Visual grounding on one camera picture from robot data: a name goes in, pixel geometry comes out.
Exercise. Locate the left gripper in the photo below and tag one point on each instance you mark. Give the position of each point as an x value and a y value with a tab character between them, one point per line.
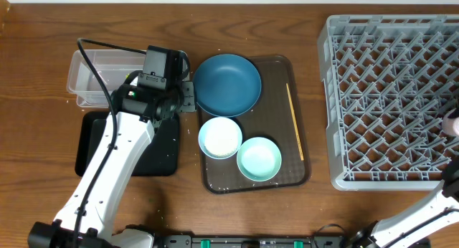
188	98

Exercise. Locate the dark blue plate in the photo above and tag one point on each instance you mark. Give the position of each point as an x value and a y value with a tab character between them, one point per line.
227	85

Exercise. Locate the light blue rice bowl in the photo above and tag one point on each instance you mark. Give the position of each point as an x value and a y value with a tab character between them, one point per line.
220	138

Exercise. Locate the mint green bowl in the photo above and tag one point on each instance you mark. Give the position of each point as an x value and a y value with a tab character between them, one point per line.
259	159

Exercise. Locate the pink cup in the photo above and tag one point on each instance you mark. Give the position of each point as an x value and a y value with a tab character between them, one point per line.
450	123

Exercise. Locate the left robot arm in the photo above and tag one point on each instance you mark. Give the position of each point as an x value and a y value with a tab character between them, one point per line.
86	220

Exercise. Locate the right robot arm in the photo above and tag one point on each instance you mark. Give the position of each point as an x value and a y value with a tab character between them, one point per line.
434	212

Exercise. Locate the grey dishwasher rack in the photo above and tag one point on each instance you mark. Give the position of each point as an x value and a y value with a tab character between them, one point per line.
389	80

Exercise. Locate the black tray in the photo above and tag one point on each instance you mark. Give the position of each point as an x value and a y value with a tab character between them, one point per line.
159	159

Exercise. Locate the clear plastic bin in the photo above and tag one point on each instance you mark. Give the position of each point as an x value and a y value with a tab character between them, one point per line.
112	65

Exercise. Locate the brown serving tray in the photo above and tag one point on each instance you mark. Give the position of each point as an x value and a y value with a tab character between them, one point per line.
269	118

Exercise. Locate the wooden chopstick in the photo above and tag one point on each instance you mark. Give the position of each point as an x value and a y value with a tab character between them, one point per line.
295	125

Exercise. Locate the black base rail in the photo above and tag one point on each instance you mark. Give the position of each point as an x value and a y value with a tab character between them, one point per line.
184	241

